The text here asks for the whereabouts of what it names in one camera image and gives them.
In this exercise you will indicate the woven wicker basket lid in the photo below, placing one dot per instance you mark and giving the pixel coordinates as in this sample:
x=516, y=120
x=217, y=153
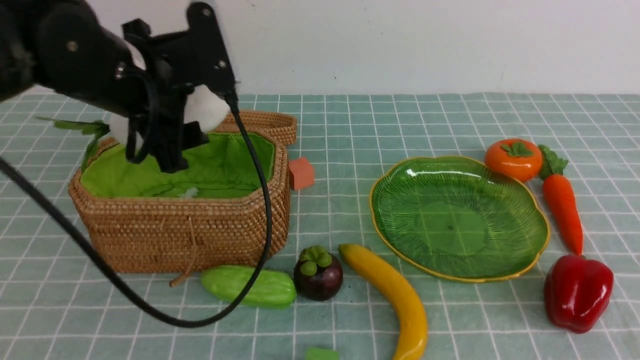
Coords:
x=280, y=126

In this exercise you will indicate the orange carrot with green top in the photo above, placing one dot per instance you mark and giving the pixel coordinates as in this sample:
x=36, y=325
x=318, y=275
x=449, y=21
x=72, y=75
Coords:
x=559, y=195

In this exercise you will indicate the orange-red foam cube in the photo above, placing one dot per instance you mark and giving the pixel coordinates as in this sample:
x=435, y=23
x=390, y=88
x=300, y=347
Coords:
x=301, y=173

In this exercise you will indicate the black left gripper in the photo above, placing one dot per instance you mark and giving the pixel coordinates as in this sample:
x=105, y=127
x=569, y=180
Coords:
x=168, y=134

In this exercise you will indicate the green foam cube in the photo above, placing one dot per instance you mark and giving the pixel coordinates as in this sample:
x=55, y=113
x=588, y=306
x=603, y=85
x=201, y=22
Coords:
x=318, y=353

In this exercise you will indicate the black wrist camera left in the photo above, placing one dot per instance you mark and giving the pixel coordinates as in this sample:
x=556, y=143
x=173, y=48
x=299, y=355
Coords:
x=182, y=60

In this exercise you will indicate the woven wicker basket green lining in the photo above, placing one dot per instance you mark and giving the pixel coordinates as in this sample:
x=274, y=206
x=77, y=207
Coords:
x=142, y=220

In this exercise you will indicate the yellow banana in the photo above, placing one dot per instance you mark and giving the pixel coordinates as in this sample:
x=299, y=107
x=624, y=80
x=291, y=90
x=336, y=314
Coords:
x=396, y=289

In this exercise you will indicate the green leaf-shaped glass plate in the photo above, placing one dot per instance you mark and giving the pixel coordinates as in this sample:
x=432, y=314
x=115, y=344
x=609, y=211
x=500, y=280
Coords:
x=455, y=219

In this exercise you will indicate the green cucumber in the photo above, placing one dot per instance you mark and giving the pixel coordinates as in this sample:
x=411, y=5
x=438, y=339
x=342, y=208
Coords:
x=272, y=289

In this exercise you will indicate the red bell pepper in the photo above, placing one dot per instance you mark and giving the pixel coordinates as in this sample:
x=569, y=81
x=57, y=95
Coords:
x=577, y=292

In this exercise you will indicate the orange persimmon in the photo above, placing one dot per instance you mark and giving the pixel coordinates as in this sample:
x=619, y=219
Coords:
x=515, y=157

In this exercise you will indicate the dark purple mangosteen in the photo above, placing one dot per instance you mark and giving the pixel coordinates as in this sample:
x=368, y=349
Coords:
x=318, y=274

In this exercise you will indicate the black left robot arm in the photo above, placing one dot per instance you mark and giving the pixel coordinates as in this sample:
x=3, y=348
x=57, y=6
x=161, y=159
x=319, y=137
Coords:
x=61, y=45

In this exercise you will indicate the white radish with green leaves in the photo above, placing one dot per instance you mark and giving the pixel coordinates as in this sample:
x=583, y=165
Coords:
x=202, y=107

